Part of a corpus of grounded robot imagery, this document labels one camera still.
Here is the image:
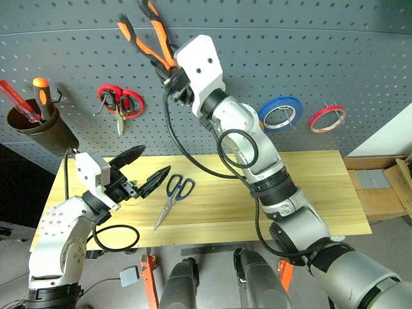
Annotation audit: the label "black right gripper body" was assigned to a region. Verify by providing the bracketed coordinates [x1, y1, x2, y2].
[162, 68, 195, 106]

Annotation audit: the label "red handled scissors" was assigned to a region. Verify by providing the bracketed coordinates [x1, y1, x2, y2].
[97, 84, 146, 137]

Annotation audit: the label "metal blue tape hook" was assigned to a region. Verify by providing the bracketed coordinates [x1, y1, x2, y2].
[281, 106, 295, 128]

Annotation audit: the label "blue tape roll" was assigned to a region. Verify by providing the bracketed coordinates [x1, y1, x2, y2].
[257, 95, 303, 134]

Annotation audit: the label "metal scissors pegboard hook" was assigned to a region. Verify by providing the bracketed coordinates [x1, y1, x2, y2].
[93, 91, 112, 117]

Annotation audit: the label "orange black handled screwdriver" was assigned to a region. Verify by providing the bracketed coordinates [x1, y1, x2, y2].
[32, 77, 54, 122]

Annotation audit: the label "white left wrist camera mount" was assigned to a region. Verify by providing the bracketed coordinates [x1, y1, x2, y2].
[74, 152, 122, 212]

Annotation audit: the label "grey perforated pegboard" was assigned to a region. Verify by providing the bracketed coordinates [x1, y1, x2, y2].
[0, 0, 412, 176]

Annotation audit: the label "brown cardboard box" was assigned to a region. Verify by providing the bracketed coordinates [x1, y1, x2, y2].
[342, 154, 412, 223]

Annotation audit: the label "dark brown tool cup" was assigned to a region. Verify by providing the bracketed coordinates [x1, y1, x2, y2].
[6, 98, 80, 158]

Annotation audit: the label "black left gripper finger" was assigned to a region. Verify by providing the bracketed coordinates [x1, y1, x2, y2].
[137, 165, 172, 199]
[110, 144, 147, 172]

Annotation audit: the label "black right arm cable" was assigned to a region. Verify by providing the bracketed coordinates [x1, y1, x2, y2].
[162, 91, 310, 268]

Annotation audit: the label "blue black handled scissors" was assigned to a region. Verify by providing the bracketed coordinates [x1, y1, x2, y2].
[153, 173, 196, 232]

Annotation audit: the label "dark rounded grey shape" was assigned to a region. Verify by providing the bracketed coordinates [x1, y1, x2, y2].
[233, 247, 292, 309]
[158, 257, 201, 309]

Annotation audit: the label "red tape roll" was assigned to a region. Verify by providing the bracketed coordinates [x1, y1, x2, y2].
[308, 103, 348, 135]

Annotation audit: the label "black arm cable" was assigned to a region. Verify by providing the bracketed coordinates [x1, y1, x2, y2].
[162, 91, 310, 268]
[63, 148, 140, 254]

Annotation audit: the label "orange black handled pliers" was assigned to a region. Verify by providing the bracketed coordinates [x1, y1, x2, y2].
[115, 0, 178, 75]

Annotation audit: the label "grey foot pedal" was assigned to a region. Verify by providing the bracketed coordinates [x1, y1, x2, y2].
[119, 266, 141, 288]

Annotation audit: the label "black metal table bar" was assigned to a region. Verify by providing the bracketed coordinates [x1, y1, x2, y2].
[180, 243, 246, 257]

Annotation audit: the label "orange table clamp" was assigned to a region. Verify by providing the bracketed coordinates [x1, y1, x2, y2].
[277, 259, 295, 292]
[139, 253, 160, 309]

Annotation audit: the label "metal red tape hook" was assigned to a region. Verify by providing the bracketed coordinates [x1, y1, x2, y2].
[324, 101, 346, 125]

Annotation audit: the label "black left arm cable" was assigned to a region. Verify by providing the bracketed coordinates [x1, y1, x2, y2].
[63, 148, 140, 254]

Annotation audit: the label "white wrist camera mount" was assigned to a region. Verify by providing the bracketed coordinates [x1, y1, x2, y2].
[174, 34, 227, 117]
[74, 152, 122, 212]

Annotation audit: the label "red transparent tester screwdriver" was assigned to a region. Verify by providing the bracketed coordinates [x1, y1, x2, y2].
[0, 79, 43, 124]

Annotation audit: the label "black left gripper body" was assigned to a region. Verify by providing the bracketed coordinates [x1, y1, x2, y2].
[103, 167, 140, 205]

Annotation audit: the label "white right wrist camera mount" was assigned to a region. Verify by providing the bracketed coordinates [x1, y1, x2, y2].
[174, 34, 227, 117]

